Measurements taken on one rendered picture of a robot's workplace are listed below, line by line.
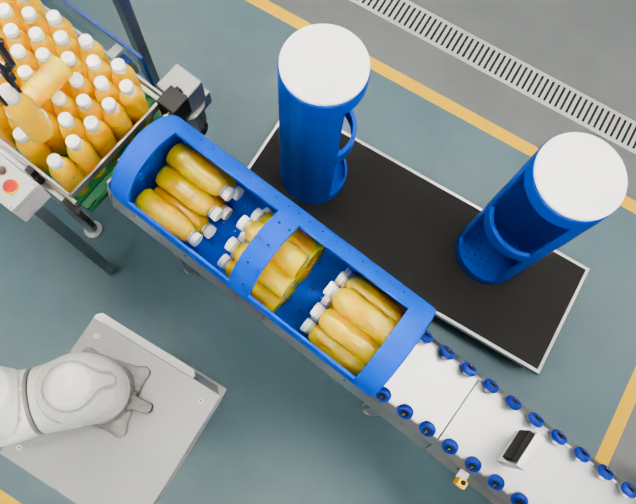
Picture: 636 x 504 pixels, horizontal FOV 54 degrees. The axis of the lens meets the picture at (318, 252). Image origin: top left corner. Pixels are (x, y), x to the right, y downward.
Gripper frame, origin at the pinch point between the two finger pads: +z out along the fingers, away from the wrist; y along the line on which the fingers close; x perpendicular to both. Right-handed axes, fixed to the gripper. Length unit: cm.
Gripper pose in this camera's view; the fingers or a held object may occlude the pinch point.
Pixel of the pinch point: (4, 88)
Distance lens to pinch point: 168.6
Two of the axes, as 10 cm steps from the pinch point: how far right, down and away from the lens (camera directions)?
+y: 6.1, -7.6, 2.3
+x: -7.9, -6.0, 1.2
